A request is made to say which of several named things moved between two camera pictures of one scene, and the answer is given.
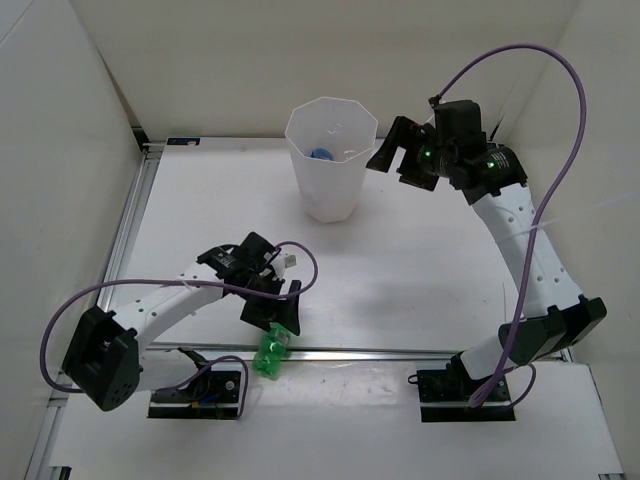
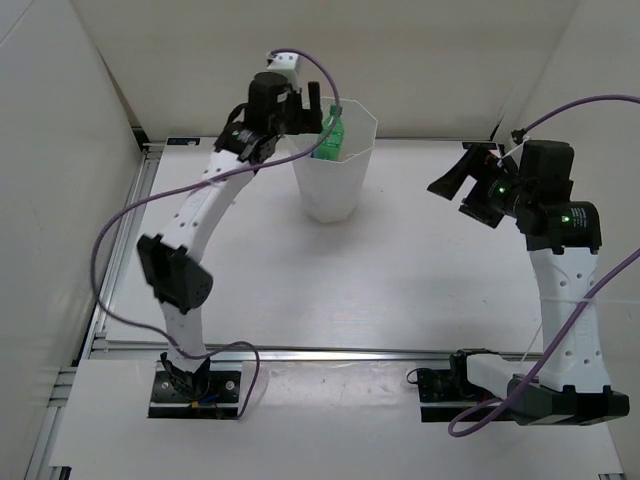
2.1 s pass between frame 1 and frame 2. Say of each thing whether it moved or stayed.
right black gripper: moved
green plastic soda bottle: moved
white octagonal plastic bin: stayed
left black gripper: moved
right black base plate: stayed
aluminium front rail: stayed
